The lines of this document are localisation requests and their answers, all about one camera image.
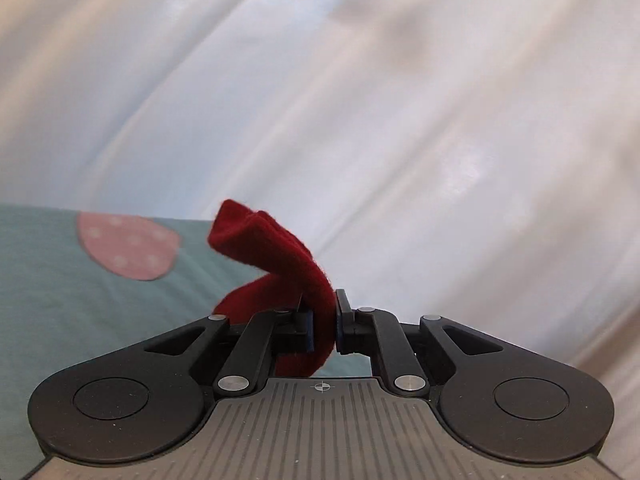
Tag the red knit sweater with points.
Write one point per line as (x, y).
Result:
(280, 255)

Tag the teal mushroom print bed sheet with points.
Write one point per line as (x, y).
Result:
(50, 310)

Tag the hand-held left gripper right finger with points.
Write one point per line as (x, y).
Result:
(339, 327)

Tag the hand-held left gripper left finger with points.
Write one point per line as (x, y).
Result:
(308, 331)

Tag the white curtain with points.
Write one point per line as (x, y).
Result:
(350, 110)

